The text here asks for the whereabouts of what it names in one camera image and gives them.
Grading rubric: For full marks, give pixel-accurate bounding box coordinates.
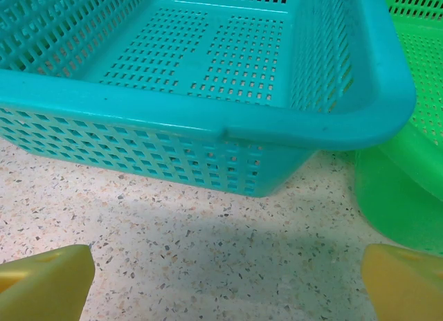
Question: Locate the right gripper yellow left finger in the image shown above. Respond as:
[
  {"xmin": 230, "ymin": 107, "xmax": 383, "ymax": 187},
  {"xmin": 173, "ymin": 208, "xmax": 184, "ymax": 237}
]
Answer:
[{"xmin": 0, "ymin": 244, "xmax": 96, "ymax": 321}]

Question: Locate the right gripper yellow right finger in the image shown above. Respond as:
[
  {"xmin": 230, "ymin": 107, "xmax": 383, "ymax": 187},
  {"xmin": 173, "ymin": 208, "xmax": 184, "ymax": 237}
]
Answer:
[{"xmin": 359, "ymin": 244, "xmax": 443, "ymax": 321}]

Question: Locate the green plastic perforated basket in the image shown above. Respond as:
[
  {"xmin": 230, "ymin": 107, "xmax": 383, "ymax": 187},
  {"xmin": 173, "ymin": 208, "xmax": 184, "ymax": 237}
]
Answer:
[{"xmin": 354, "ymin": 0, "xmax": 443, "ymax": 258}]

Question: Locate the teal plastic perforated basket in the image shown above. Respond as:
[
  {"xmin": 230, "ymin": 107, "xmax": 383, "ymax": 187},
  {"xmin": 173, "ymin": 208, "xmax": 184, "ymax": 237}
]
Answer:
[{"xmin": 0, "ymin": 0, "xmax": 417, "ymax": 199}]

